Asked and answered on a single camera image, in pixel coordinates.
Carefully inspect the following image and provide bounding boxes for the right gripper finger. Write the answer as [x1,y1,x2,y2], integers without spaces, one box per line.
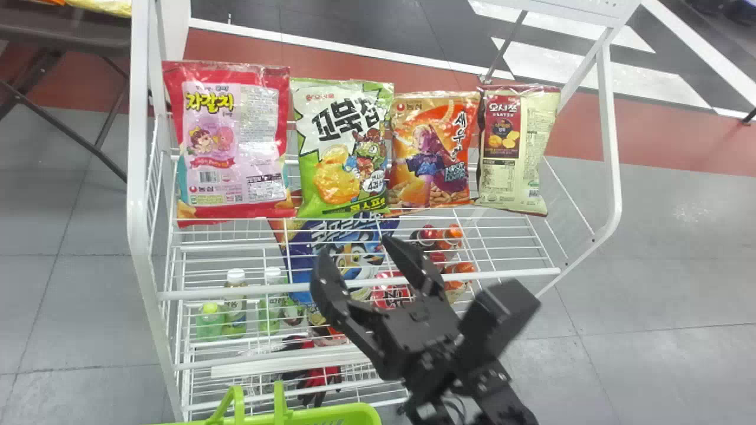
[309,247,380,342]
[381,234,448,303]

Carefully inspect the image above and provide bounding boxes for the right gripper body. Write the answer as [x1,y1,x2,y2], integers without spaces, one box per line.
[347,294,469,385]

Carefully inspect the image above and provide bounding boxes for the red noodle cup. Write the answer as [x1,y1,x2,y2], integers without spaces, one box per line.
[371,270,415,311]

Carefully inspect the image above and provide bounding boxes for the blue cereal bag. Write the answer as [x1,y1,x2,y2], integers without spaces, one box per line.
[269,211,403,309]

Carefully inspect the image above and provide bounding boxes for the green bottle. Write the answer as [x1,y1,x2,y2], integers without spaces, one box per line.
[258,266,285,335]
[195,302,226,342]
[223,268,249,339]

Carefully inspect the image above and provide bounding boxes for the red black gloves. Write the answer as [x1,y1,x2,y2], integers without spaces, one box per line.
[281,334,345,409]

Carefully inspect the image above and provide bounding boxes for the orange snack packet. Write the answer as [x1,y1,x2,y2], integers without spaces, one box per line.
[386,90,481,211]

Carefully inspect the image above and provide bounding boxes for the green basket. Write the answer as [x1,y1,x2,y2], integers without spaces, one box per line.
[146,382,383,425]

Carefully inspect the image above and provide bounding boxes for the green snack packet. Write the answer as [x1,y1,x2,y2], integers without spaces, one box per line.
[289,77,395,220]

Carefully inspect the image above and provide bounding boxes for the beige snack packet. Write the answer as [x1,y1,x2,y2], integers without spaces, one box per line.
[474,84,562,218]

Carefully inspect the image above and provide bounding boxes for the red snack packet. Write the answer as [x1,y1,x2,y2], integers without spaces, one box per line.
[162,60,296,228]

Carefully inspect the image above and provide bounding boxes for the yellow snack packet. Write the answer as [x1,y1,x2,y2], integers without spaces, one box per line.
[64,0,133,18]

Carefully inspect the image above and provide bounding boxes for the dark side table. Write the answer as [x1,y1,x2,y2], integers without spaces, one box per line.
[0,0,133,185]

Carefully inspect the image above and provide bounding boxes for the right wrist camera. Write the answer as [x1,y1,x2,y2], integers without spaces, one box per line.
[457,279,542,380]

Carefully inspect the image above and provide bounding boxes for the white wire rack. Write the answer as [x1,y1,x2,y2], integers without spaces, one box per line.
[126,0,643,423]

